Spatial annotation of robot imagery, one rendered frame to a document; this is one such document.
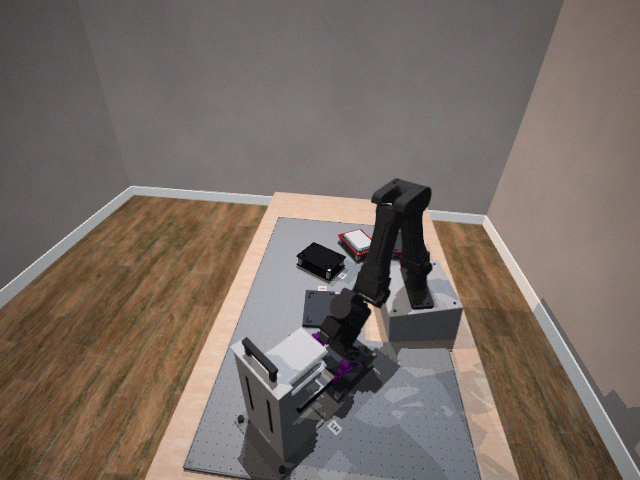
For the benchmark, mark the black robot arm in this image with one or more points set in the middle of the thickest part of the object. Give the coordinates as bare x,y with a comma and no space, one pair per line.
373,279

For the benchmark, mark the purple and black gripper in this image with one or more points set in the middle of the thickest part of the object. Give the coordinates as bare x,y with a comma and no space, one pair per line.
344,353

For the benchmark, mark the white multi-well plate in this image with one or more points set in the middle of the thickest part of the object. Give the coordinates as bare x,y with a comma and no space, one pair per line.
296,354

